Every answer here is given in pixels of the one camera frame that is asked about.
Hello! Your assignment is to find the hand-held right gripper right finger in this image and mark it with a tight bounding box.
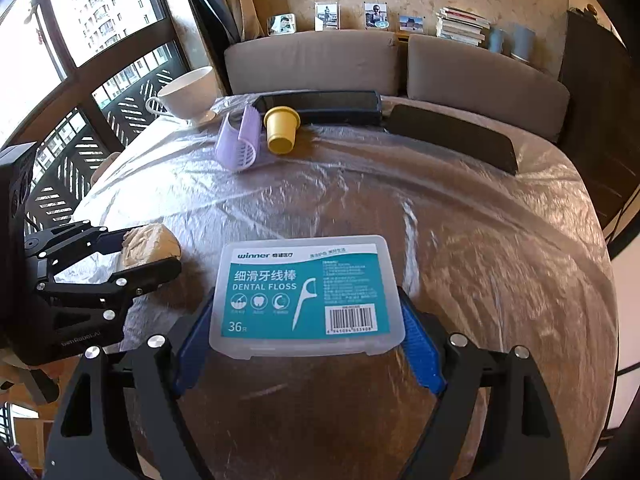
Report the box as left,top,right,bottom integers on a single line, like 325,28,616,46
397,285,574,480

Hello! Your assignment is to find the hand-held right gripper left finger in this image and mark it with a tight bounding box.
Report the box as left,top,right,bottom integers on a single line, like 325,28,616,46
44,285,222,480

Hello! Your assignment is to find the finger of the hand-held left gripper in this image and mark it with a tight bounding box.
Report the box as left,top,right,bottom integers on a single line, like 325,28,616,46
36,257,183,322
22,221,134,282

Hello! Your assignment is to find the beige bun packet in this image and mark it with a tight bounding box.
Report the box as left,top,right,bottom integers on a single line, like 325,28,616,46
121,223,181,269

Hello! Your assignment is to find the translucent dental floss box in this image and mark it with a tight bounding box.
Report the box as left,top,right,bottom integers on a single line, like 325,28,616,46
207,234,407,360

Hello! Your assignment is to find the black balcony railing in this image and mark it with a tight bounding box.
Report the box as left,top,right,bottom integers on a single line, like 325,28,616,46
24,45,192,233

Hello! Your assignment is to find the purple plastic holder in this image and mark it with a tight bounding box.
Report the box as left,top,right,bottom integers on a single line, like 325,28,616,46
215,104,262,172

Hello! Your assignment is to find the white ceramic cup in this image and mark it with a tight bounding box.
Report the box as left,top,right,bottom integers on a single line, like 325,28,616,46
145,65,217,121

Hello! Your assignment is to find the yellow plastic cup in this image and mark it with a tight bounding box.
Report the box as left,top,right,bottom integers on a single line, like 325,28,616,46
263,105,302,155

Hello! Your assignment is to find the white panel with black trim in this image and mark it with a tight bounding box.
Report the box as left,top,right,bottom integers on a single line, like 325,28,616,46
602,200,640,433

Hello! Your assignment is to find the flat black case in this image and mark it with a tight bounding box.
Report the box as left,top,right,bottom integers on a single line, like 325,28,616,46
387,103,519,176

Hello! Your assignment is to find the brown framed window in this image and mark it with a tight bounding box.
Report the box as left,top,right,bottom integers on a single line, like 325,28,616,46
0,0,201,241

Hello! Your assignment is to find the dark curtain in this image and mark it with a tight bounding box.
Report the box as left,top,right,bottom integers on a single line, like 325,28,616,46
177,0,237,97

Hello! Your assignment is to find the long black box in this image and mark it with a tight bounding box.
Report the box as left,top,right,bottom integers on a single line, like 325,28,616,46
251,89,384,127

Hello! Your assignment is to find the grey brown sofa cushion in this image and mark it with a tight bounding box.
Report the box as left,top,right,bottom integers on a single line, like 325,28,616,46
405,34,571,143
223,29,401,97

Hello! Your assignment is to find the dark wooden cabinet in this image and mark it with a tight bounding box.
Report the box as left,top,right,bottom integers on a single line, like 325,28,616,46
559,7,634,233

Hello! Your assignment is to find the stack of books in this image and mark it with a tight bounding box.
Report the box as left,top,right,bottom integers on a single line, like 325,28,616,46
435,6,492,47

